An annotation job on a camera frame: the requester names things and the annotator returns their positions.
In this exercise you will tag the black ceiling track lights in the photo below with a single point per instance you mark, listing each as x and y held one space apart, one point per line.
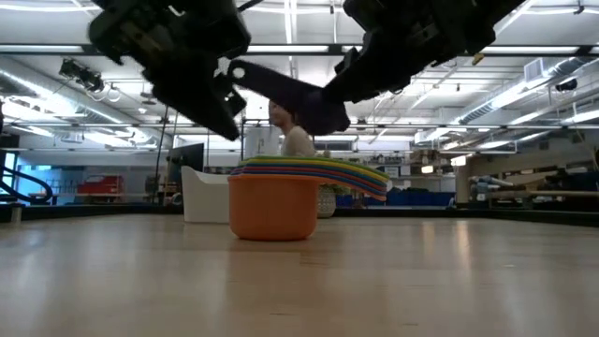
82 75

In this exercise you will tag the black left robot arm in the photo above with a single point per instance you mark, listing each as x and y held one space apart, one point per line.
117 28

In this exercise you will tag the person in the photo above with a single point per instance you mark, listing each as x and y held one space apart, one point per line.
299 142

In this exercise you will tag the white plastic basket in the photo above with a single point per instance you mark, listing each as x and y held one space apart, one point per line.
203 196

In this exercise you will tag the blue measuring cup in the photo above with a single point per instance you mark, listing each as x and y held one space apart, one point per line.
281 171

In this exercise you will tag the small navy measuring cup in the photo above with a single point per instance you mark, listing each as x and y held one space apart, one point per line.
281 91

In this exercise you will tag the green potted succulent plant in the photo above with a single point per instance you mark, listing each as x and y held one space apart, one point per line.
326 203

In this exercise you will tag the blue storage bins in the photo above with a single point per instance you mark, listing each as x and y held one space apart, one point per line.
412 199

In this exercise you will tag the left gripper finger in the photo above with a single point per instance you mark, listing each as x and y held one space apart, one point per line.
196 93
236 103

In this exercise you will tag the yellow measuring cup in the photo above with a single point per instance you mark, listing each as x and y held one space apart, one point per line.
281 161

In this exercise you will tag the white cylindrical tank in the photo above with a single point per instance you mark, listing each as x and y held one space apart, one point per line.
259 145

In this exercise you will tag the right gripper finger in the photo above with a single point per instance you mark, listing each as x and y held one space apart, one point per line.
369 84
353 61

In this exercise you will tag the black overhead frame beam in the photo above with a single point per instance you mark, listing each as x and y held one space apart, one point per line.
47 48

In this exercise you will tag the green measuring cup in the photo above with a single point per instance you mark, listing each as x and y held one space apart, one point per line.
281 158

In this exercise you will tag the black tubular stand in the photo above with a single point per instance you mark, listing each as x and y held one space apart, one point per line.
243 140

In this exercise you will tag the orange measuring cup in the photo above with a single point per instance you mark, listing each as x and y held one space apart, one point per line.
273 210

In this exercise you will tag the red tool cabinet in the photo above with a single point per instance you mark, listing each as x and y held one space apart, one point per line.
100 185

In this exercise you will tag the black monitor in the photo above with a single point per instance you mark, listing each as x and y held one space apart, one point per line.
187 156

